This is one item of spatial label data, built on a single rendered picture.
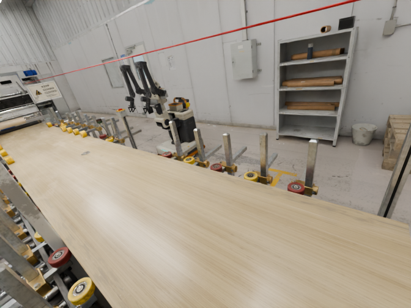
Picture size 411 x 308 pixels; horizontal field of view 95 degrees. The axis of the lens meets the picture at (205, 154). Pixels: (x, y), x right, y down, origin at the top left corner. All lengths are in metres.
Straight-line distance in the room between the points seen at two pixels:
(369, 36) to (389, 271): 3.06
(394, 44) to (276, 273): 3.24
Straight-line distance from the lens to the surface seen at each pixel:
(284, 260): 0.80
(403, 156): 1.03
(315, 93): 3.70
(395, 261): 0.91
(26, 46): 11.68
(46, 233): 1.21
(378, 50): 3.58
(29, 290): 0.91
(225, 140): 1.23
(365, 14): 3.57
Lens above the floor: 1.58
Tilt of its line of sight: 28 degrees down
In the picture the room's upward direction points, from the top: 11 degrees counter-clockwise
